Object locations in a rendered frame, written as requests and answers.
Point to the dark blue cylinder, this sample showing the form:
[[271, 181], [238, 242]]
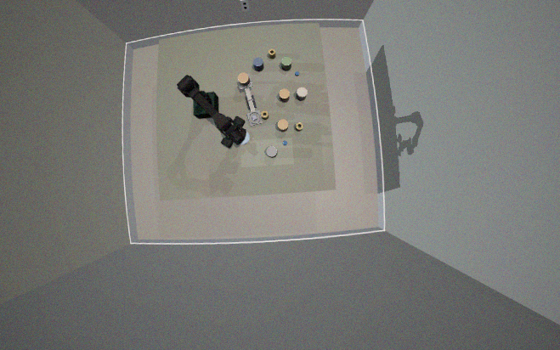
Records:
[[258, 64]]

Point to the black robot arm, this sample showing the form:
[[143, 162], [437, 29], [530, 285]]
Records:
[[190, 88]]

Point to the dark grey cylinder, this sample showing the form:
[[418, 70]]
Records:
[[271, 151], [301, 93]]

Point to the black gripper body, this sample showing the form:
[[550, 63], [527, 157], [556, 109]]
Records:
[[227, 142]]

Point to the green cylinder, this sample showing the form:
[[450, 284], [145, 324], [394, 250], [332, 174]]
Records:
[[286, 64]]

